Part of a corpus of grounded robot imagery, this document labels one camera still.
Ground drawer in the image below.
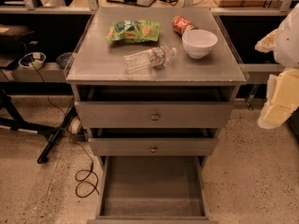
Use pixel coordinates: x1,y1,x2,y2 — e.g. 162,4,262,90
75,101,233,129
87,156,219,224
89,128,218,156

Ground clear plastic water bottle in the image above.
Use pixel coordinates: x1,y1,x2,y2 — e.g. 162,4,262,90
123,46,178,73

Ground red soda can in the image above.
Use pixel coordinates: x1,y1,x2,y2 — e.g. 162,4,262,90
172,16,195,35

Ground white bowl on shelf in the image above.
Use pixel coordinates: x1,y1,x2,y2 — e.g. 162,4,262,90
19,52,46,70

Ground middle drawer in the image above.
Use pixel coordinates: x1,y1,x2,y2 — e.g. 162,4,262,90
89,128,218,156

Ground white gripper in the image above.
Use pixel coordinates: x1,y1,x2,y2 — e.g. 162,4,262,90
254,4,299,129

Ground bottom drawer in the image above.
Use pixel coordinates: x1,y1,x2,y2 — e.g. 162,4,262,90
87,156,219,224

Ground green chip bag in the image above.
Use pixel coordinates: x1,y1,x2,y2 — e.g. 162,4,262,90
106,20,160,43

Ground black cable on floor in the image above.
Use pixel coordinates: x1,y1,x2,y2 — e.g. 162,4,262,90
30,63,101,199

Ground top drawer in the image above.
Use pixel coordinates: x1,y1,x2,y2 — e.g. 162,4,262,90
75,101,233,129

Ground black stand legs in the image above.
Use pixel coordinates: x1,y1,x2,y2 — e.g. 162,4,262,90
0,89,77,164

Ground grey drawer cabinet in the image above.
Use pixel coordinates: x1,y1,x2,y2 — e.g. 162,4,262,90
66,7,246,224

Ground dark bowl on shelf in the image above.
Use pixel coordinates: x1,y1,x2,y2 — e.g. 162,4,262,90
56,52,73,68

